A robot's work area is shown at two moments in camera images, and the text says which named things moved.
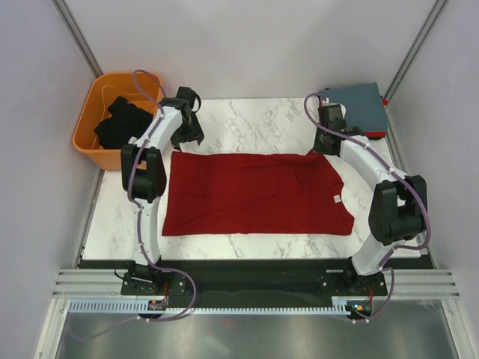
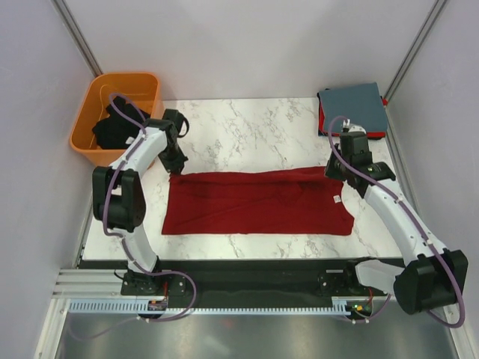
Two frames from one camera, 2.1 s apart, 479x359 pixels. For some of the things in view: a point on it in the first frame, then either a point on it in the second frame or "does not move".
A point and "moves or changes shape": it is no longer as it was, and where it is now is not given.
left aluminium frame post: x=78 y=36 does not move
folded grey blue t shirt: x=363 y=105 does not move
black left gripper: x=194 y=134 to x=177 y=166
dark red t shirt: x=251 y=194 moves or changes shape
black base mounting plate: x=245 y=279 does not move
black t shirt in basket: x=126 y=121 does not move
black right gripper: x=318 y=147 to x=330 y=171
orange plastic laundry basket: x=103 y=89 does not move
